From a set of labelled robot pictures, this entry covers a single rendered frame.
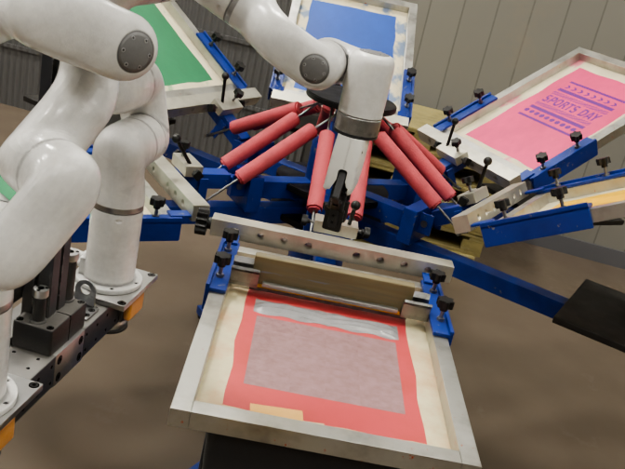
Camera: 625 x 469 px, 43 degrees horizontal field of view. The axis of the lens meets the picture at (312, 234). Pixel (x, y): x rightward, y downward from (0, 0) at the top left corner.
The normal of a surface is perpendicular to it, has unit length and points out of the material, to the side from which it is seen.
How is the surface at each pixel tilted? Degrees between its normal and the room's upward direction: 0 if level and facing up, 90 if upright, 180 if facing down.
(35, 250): 92
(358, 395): 0
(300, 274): 90
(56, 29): 92
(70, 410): 0
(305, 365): 0
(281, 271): 90
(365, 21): 32
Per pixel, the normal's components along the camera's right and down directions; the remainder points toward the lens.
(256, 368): 0.20, -0.91
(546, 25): -0.21, 0.33
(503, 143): -0.29, -0.77
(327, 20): 0.16, -0.58
